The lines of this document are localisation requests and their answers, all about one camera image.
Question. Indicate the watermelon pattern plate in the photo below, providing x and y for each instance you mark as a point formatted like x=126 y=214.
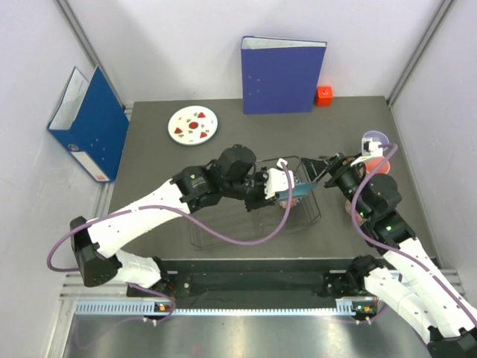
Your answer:
x=192 y=125

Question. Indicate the purple-blue binder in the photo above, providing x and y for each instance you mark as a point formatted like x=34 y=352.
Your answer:
x=280 y=75

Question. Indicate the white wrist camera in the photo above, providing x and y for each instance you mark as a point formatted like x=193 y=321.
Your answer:
x=371 y=148
x=280 y=179

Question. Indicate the small red box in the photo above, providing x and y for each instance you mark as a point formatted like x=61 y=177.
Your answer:
x=324 y=96

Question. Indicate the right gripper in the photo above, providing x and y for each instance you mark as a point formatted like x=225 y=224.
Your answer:
x=337 y=165

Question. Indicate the blue lever arch binder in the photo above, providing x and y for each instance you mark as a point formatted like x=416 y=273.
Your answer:
x=90 y=123

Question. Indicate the pink patterned mug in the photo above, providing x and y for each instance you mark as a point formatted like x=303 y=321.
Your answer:
x=348 y=207

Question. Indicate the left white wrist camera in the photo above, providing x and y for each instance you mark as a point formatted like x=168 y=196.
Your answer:
x=280 y=179

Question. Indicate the black wire dish rack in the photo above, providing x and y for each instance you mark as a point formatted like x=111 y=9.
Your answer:
x=231 y=219

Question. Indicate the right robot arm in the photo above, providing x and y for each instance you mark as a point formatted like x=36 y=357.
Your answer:
x=423 y=297

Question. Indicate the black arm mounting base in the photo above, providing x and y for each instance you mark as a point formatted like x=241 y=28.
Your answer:
x=249 y=281

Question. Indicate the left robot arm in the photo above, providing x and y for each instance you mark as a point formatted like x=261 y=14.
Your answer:
x=98 y=243

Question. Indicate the lavender plastic cup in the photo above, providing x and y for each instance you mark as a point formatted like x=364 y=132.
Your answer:
x=377 y=136

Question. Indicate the teal plate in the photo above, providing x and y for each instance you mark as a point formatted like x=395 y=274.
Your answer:
x=300 y=190

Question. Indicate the blue zigzag patterned bowl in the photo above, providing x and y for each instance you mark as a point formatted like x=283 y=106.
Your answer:
x=294 y=203

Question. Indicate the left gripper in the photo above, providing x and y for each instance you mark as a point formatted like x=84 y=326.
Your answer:
x=261 y=201

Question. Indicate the pink plastic cup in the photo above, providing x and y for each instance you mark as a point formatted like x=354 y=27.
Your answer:
x=379 y=163

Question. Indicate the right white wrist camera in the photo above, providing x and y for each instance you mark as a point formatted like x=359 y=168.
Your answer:
x=371 y=148

